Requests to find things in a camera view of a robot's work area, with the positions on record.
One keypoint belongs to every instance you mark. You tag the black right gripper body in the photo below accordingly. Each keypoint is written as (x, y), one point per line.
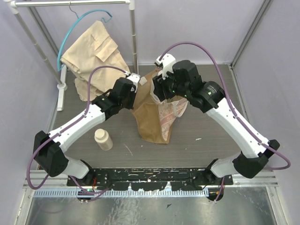
(170, 87)

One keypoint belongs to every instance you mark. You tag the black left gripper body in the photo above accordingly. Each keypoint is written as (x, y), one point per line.
(131, 99)

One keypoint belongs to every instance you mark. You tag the brown canvas tote bag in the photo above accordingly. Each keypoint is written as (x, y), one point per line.
(154, 119)

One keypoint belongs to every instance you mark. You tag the beige bottle with beige cap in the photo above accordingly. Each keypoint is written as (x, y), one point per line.
(103, 139)

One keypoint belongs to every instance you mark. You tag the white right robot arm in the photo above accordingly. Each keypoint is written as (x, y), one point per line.
(254, 155)

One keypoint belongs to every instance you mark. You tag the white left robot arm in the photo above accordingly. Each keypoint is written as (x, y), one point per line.
(49, 149)

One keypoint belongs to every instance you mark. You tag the beige cargo shorts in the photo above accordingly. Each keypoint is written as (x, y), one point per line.
(92, 49)

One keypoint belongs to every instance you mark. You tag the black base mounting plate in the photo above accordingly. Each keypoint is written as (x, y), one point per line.
(150, 179)

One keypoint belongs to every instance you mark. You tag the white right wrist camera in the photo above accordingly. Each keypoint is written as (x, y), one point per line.
(166, 65)

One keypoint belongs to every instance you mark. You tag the white slotted cable duct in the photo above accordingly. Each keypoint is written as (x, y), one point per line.
(74, 192)

